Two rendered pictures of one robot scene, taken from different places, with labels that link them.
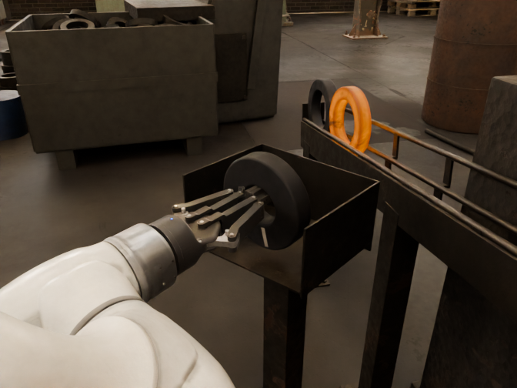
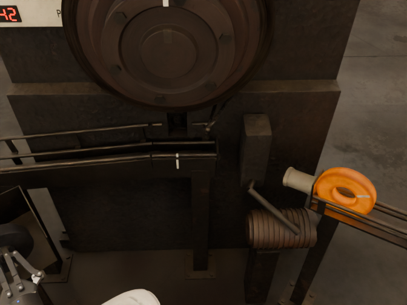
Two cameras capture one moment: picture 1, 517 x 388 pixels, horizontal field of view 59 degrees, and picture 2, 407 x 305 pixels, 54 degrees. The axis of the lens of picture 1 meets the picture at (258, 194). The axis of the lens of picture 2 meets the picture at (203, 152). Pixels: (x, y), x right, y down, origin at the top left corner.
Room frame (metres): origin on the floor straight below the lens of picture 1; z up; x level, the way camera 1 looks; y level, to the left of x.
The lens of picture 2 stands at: (0.06, 0.38, 1.57)
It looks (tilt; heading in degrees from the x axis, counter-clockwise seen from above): 46 degrees down; 280
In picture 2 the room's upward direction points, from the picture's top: 1 degrees clockwise
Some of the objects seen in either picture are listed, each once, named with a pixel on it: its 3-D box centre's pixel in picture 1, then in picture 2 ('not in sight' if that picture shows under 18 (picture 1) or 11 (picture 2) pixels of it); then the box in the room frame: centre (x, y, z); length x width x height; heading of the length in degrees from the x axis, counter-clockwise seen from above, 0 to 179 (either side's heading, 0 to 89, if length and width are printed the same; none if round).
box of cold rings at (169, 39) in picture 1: (121, 78); not in sight; (2.82, 0.84, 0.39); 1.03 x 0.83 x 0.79; 107
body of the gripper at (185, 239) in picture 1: (186, 236); (20, 300); (0.51, 0.10, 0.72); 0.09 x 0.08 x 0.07; 138
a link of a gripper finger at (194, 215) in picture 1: (217, 212); (3, 279); (0.57, 0.06, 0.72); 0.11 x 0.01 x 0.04; 139
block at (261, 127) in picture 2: not in sight; (252, 150); (0.06, -0.50, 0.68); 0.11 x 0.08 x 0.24; 103
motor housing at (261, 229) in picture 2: not in sight; (272, 259); (-0.06, -0.37, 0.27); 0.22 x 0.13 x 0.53; 13
